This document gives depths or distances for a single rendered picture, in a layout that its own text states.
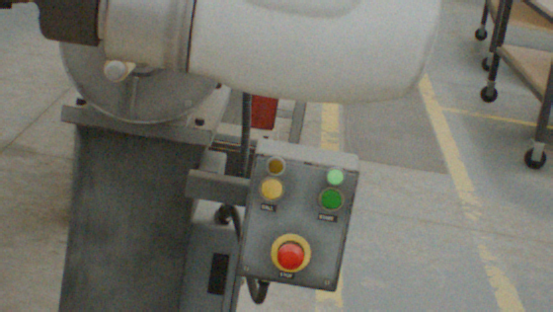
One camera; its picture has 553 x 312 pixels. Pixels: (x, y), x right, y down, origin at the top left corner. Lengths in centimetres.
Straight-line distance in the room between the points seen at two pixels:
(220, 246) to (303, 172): 31
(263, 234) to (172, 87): 26
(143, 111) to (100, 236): 31
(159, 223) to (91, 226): 11
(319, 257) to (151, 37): 111
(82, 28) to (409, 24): 20
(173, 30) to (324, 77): 10
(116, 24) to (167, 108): 106
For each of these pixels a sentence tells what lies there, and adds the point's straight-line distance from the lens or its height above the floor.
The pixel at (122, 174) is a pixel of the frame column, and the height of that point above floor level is 100.
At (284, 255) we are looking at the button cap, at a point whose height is 98.
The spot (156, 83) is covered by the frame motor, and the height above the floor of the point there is 119.
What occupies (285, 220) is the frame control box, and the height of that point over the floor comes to 102.
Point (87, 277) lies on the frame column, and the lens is 206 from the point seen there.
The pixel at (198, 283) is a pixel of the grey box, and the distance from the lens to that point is 207.
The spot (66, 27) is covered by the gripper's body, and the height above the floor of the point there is 144.
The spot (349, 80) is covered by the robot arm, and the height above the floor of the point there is 144.
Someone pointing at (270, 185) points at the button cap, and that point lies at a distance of 179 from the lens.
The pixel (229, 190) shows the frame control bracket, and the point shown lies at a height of 103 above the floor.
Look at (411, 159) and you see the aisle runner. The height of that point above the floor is 0.
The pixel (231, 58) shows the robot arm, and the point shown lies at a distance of 74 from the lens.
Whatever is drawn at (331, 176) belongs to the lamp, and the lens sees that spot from 178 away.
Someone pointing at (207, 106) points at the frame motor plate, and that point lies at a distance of 203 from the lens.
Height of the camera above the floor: 157
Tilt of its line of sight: 15 degrees down
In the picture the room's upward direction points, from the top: 10 degrees clockwise
